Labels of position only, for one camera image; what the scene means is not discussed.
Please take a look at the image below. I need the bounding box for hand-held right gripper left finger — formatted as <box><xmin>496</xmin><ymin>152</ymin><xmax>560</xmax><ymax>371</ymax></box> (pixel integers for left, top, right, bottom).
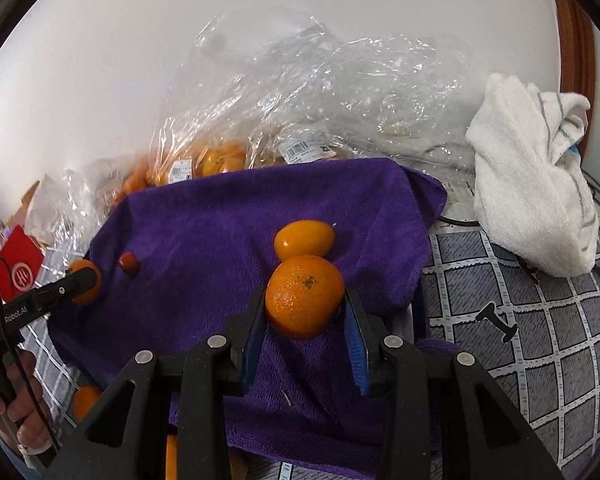
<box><xmin>42</xmin><ymin>287</ymin><xmax>268</xmax><ymax>480</ymax></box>

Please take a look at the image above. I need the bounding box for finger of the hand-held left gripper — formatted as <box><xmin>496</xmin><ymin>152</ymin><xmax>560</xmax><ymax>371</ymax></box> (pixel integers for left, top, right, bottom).
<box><xmin>30</xmin><ymin>266</ymin><xmax>98</xmax><ymax>311</ymax></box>

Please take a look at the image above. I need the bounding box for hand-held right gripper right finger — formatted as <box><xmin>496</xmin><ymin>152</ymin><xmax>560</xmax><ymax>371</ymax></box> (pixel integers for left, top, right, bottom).
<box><xmin>341</xmin><ymin>287</ymin><xmax>566</xmax><ymax>480</ymax></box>

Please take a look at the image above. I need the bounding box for small round orange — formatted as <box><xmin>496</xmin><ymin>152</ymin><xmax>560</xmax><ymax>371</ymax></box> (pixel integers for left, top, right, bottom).
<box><xmin>69</xmin><ymin>259</ymin><xmax>102</xmax><ymax>306</ymax></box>
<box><xmin>165</xmin><ymin>432</ymin><xmax>248</xmax><ymax>480</ymax></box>

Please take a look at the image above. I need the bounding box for large orange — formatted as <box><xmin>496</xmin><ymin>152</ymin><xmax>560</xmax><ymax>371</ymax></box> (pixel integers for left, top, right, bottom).
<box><xmin>265</xmin><ymin>255</ymin><xmax>346</xmax><ymax>341</ymax></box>
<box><xmin>72</xmin><ymin>384</ymin><xmax>103</xmax><ymax>423</ymax></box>

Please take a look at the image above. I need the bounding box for oval orange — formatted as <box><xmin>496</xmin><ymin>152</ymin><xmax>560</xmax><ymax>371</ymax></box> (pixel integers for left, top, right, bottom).
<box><xmin>274</xmin><ymin>220</ymin><xmax>336</xmax><ymax>262</ymax></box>

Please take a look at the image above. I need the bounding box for person's left hand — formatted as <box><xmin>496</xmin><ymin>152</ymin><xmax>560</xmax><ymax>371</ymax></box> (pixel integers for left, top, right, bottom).
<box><xmin>0</xmin><ymin>347</ymin><xmax>53</xmax><ymax>468</ymax></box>

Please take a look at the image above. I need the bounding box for red paper bag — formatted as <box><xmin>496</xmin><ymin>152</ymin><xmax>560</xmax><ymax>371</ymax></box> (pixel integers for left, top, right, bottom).
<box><xmin>0</xmin><ymin>225</ymin><xmax>46</xmax><ymax>303</ymax></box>

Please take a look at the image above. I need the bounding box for crumpled clear plastic bag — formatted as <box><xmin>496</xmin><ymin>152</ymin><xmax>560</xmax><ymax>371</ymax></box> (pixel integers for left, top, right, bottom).
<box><xmin>27</xmin><ymin>157</ymin><xmax>131</xmax><ymax>261</ymax></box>

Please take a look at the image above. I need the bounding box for purple towel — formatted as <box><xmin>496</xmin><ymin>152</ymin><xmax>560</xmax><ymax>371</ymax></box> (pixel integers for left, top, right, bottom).
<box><xmin>47</xmin><ymin>157</ymin><xmax>448</xmax><ymax>471</ymax></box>

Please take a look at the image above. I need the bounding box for grey grid-patterned blanket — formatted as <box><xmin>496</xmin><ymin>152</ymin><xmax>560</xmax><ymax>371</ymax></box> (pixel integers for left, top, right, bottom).
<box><xmin>10</xmin><ymin>210</ymin><xmax>600</xmax><ymax>480</ymax></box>

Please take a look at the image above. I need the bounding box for clear bag of oranges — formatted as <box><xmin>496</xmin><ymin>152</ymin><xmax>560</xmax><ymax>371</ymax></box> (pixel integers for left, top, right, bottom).
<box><xmin>97</xmin><ymin>110</ymin><xmax>251</xmax><ymax>203</ymax></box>

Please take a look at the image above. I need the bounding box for clear bag of brown fruit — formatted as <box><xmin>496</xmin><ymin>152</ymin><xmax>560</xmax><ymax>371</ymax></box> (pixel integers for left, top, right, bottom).
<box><xmin>250</xmin><ymin>130</ymin><xmax>361</xmax><ymax>168</ymax></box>

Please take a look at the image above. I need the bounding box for white towel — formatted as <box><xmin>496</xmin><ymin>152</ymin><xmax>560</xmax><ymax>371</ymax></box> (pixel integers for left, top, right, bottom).
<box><xmin>466</xmin><ymin>72</ymin><xmax>600</xmax><ymax>278</ymax></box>

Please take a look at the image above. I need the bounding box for large clear plastic bag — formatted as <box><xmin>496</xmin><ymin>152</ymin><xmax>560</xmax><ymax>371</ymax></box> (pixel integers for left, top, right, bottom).
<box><xmin>195</xmin><ymin>7</ymin><xmax>481</xmax><ymax>176</ymax></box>

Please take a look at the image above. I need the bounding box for black cable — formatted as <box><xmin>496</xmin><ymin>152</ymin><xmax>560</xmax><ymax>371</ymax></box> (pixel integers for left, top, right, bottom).
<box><xmin>437</xmin><ymin>212</ymin><xmax>483</xmax><ymax>228</ymax></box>

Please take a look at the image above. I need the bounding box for brown wooden door frame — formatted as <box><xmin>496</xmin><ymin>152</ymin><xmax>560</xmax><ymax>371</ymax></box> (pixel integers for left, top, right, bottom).
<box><xmin>550</xmin><ymin>0</ymin><xmax>597</xmax><ymax>161</ymax></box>

